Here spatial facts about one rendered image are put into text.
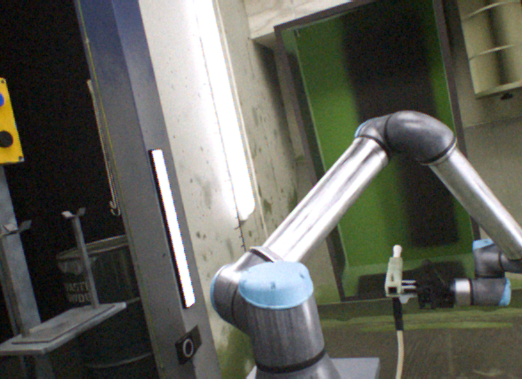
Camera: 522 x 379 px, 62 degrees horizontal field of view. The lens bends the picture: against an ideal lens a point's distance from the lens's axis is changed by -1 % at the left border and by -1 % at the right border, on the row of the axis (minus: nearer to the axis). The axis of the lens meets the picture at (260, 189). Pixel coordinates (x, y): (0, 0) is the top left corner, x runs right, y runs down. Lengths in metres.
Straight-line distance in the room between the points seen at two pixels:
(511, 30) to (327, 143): 1.33
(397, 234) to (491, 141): 1.22
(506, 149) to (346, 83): 1.43
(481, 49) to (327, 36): 1.14
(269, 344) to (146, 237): 0.99
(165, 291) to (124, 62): 0.89
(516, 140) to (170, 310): 2.39
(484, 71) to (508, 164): 0.62
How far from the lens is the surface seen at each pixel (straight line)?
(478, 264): 1.62
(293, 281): 0.87
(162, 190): 1.72
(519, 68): 2.94
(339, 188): 1.16
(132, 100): 1.76
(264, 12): 3.13
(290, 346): 0.90
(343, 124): 2.12
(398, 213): 2.21
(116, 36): 1.83
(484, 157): 3.18
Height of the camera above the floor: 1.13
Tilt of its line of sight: 3 degrees down
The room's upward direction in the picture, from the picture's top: 12 degrees counter-clockwise
